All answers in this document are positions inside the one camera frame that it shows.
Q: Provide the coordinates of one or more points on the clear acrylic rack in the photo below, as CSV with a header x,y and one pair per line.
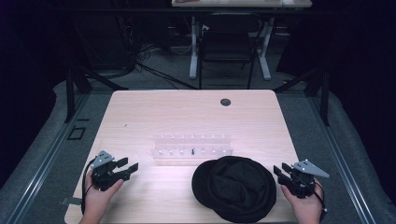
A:
x,y
193,146

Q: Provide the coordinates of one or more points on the black hat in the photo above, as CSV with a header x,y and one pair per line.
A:
x,y
236,189

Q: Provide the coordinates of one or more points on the aluminium floor rail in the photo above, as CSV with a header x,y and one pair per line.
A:
x,y
342,161
46,161

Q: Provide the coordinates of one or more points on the black metal stand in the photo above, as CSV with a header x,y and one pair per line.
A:
x,y
325,99
70,93

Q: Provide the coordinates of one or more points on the grey tape piece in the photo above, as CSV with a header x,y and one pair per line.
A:
x,y
71,201

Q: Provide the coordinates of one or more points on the person's right hand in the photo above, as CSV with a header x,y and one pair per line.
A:
x,y
306,210

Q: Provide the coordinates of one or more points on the round grey table grommet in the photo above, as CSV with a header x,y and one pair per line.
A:
x,y
225,102

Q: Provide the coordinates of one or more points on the white desk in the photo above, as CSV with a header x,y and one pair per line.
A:
x,y
243,3

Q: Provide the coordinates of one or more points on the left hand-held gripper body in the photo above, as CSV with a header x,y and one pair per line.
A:
x,y
104,177

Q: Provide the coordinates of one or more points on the black tape marks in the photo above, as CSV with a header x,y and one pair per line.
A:
x,y
76,133

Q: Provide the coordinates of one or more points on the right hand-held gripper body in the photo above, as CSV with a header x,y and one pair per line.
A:
x,y
301,183

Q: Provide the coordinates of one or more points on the person's left hand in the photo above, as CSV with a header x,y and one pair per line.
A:
x,y
96,202

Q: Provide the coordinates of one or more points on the black chair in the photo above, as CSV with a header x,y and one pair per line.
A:
x,y
227,46

